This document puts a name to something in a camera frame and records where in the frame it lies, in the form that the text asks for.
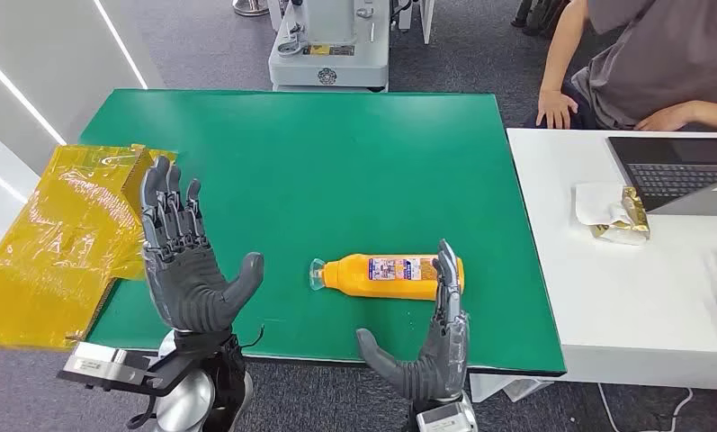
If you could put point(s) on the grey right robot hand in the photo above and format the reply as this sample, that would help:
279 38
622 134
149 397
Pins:
441 358

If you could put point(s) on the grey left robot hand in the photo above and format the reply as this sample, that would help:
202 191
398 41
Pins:
182 280

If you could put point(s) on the orange detergent bottle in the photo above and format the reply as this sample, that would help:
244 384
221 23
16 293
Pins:
358 280

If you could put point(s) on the person's right forearm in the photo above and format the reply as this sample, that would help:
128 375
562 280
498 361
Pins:
563 54

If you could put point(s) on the yellow taped cardboard box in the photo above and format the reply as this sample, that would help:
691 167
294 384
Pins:
54 250

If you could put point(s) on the green table mat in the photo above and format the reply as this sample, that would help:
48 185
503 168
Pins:
334 179

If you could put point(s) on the white desk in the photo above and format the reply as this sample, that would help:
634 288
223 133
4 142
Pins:
632 298

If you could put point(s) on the white paper napkin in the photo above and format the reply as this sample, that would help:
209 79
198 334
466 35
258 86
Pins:
596 203

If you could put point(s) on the gold foil wrapper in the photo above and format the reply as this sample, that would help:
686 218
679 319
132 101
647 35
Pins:
635 217

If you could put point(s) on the pale grey machine base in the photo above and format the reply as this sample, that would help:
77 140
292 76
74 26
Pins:
328 59

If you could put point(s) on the person's right hand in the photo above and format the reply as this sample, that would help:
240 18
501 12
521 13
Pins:
555 110

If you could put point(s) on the person's hand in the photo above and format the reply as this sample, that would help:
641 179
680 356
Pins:
555 110
668 118

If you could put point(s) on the chrome stand base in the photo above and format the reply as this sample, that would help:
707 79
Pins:
249 7

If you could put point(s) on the dark grey laptop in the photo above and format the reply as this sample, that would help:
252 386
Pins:
674 173

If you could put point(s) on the person's left hand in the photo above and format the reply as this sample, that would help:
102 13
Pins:
668 118

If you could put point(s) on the black chair base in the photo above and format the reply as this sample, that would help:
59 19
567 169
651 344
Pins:
534 15

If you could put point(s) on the person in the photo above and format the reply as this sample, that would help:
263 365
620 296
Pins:
662 54

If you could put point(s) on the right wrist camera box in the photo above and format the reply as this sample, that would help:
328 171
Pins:
444 417

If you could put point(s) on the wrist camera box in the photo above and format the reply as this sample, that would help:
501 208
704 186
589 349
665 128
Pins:
444 417
96 360

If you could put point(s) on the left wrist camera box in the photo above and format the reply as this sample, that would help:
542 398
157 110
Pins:
96 360

